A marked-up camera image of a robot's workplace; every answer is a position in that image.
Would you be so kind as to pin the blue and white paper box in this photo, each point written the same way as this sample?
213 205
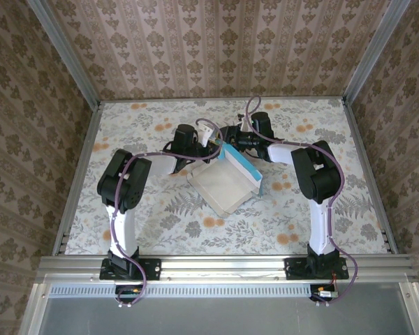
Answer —
227 185

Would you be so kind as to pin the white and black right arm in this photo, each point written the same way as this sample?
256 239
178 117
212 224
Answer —
321 227

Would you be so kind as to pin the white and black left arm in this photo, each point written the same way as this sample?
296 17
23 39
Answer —
122 227

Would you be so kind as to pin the floral patterned table cover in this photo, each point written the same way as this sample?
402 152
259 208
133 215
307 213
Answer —
283 216

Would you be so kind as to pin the small black electronics board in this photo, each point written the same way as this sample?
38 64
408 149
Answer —
129 292
324 293

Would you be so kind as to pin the grey metal panel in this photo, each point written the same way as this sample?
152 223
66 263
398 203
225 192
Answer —
230 317

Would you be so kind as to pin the aluminium back rail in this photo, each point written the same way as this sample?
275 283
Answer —
160 98

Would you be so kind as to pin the aluminium side rail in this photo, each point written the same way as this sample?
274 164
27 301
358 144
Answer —
372 181
77 181

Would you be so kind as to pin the aluminium front rail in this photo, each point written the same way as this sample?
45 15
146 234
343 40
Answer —
223 268

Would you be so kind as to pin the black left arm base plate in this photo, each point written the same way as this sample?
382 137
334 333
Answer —
153 268

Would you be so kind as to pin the aluminium frame post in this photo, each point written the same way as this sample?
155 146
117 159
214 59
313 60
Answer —
366 52
66 56

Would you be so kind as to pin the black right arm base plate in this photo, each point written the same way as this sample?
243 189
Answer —
340 268

